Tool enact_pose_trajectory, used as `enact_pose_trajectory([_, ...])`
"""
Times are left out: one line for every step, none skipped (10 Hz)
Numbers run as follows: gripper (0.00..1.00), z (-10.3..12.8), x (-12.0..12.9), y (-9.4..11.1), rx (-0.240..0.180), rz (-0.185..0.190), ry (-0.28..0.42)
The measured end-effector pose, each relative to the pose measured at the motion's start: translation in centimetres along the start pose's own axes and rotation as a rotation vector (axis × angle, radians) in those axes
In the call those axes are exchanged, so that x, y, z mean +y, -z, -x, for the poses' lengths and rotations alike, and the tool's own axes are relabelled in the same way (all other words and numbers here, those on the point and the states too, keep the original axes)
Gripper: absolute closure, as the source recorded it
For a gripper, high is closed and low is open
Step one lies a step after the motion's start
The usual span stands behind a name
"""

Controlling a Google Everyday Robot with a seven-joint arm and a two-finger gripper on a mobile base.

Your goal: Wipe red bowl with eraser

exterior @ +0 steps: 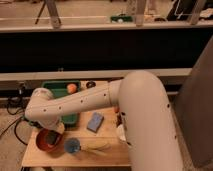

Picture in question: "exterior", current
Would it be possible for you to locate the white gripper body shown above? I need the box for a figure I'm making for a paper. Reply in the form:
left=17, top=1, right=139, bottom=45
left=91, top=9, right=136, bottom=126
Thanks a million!
left=41, top=121, right=65, bottom=134

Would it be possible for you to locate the dark eraser block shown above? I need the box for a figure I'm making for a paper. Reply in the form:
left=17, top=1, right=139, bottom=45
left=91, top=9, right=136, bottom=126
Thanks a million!
left=45, top=131, right=60, bottom=145

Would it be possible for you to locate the red bowl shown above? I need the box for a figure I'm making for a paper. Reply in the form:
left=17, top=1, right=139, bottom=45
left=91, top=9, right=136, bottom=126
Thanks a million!
left=36, top=129, right=62, bottom=152

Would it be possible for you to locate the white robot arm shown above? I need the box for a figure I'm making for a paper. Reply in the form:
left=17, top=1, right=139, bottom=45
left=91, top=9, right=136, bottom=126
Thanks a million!
left=25, top=70, right=184, bottom=171

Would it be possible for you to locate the blue small bowl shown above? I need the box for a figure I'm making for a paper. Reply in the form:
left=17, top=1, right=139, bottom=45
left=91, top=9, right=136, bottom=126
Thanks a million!
left=64, top=138, right=81, bottom=154

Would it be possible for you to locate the green plastic tray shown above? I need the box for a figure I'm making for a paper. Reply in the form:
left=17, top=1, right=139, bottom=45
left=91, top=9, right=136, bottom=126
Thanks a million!
left=28, top=80, right=82, bottom=130

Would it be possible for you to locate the orange peach fruit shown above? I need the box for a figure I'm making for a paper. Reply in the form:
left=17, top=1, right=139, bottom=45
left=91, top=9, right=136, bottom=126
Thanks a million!
left=67, top=83, right=77, bottom=94

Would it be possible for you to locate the blue sponge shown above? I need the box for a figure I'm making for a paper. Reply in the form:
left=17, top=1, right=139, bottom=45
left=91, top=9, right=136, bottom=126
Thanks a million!
left=87, top=112, right=104, bottom=133

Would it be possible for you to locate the wooden spoon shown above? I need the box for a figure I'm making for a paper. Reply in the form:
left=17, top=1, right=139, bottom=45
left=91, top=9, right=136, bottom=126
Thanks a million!
left=81, top=142, right=110, bottom=150

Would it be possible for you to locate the orange carrot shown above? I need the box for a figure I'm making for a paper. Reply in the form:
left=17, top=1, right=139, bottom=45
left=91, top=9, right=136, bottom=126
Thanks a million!
left=114, top=107, right=119, bottom=113

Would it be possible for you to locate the dark pinecone bunch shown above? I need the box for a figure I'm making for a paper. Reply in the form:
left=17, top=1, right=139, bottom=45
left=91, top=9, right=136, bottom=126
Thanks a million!
left=116, top=114, right=122, bottom=127

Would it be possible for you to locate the white cup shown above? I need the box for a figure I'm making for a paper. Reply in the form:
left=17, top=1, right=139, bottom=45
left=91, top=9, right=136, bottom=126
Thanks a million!
left=116, top=124, right=126, bottom=141

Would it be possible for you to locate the black cable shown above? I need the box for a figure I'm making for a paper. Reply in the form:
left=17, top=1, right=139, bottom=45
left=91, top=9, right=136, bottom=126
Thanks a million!
left=0, top=83, right=29, bottom=146

